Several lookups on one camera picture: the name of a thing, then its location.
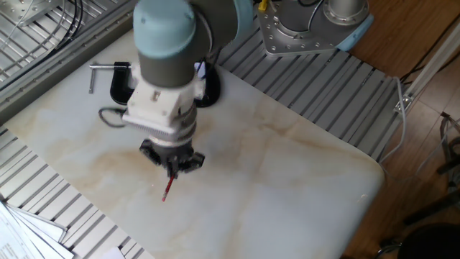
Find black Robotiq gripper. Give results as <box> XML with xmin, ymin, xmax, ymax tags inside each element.
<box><xmin>139</xmin><ymin>138</ymin><xmax>206</xmax><ymax>179</ymax></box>

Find red pencil with eraser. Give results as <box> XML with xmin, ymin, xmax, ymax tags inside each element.
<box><xmin>161</xmin><ymin>175</ymin><xmax>176</xmax><ymax>202</ymax></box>

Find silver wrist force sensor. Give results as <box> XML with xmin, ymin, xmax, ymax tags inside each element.
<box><xmin>147</xmin><ymin>104</ymin><xmax>198</xmax><ymax>148</ymax></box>

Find marble pattern board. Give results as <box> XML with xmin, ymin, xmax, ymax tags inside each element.
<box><xmin>3</xmin><ymin>30</ymin><xmax>385</xmax><ymax>259</ymax></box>

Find black C-clamp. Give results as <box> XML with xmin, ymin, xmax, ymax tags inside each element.
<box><xmin>88</xmin><ymin>61</ymin><xmax>222</xmax><ymax>108</ymax></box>

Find white printed paper sheet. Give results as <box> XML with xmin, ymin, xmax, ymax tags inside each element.
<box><xmin>102</xmin><ymin>246</ymin><xmax>127</xmax><ymax>259</ymax></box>

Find white printed paper stack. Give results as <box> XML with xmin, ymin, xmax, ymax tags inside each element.
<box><xmin>0</xmin><ymin>201</ymin><xmax>75</xmax><ymax>259</ymax></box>

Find silver perforated metal plate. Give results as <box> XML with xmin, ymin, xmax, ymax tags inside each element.
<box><xmin>0</xmin><ymin>0</ymin><xmax>64</xmax><ymax>28</ymax></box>

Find black round stool seat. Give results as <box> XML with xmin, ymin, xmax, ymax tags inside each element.
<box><xmin>397</xmin><ymin>222</ymin><xmax>460</xmax><ymax>259</ymax></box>

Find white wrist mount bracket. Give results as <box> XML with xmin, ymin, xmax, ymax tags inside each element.
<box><xmin>121</xmin><ymin>66</ymin><xmax>206</xmax><ymax>137</ymax></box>

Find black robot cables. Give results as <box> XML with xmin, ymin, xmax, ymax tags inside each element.
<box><xmin>98</xmin><ymin>46</ymin><xmax>222</xmax><ymax>129</ymax></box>

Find black cable bundle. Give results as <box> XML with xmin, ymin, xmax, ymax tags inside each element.
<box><xmin>53</xmin><ymin>0</ymin><xmax>84</xmax><ymax>50</ymax></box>

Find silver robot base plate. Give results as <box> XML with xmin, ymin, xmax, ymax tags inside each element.
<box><xmin>257</xmin><ymin>0</ymin><xmax>374</xmax><ymax>57</ymax></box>

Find white cable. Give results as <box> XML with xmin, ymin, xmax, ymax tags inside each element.
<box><xmin>379</xmin><ymin>77</ymin><xmax>408</xmax><ymax>163</ymax></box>

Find aluminium beam with corner bracket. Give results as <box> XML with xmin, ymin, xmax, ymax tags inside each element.
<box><xmin>393</xmin><ymin>21</ymin><xmax>460</xmax><ymax>114</ymax></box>

